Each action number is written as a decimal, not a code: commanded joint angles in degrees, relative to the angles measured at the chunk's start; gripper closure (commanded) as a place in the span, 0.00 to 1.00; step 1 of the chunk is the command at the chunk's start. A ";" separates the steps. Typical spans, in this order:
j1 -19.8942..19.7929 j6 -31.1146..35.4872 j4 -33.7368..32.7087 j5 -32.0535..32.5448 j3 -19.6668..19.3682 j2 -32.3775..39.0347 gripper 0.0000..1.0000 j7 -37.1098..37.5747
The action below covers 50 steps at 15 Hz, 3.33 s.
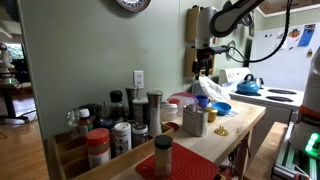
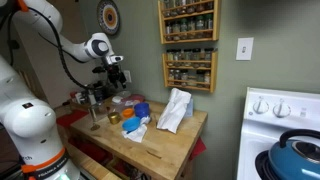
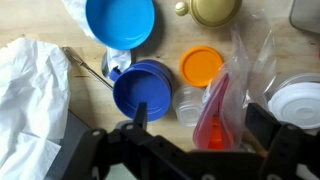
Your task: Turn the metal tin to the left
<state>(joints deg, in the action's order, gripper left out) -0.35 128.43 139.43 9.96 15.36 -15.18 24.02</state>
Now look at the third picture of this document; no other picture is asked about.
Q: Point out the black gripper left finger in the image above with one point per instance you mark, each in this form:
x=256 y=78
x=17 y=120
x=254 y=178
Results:
x=140 y=116

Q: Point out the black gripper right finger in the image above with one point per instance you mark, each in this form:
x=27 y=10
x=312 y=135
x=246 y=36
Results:
x=263 y=123

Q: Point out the dark blue plastic cup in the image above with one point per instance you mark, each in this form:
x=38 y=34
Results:
x=143 y=93

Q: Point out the small orange plastic item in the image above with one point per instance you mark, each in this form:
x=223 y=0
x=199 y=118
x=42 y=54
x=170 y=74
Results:
x=217 y=135

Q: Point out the clear zip plastic bag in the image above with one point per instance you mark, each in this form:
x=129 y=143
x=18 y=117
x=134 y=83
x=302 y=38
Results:
x=236 y=83

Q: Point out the small clear plastic container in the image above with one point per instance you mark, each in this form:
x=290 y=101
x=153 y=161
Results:
x=187 y=105

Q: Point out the translucent round plastic lid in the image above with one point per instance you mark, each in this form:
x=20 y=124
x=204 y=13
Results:
x=300 y=78

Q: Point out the crumpled white napkin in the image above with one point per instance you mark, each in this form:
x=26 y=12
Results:
x=118 y=60

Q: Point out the orange round plastic lid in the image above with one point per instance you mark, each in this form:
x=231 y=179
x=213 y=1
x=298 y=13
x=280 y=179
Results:
x=201 y=66

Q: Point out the light blue plastic bowl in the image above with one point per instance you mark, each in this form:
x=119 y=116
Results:
x=120 y=21

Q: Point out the white crumpled cloth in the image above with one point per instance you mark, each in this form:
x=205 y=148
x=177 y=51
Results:
x=30 y=100

